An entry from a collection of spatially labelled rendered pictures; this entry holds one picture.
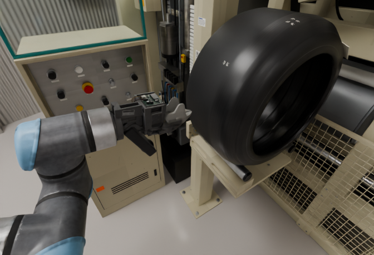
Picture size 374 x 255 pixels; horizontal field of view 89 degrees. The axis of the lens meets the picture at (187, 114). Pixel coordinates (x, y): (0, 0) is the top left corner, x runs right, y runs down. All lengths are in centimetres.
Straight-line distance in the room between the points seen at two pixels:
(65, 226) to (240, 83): 46
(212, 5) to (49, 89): 81
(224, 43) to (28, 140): 51
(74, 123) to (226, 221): 146
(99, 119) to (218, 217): 143
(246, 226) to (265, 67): 139
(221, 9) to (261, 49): 34
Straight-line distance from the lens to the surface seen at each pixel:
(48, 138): 42
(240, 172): 80
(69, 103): 112
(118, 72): 109
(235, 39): 58
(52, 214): 43
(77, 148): 42
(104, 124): 41
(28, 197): 223
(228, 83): 52
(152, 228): 168
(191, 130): 95
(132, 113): 44
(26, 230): 42
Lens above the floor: 154
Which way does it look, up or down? 37 degrees down
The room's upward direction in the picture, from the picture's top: straight up
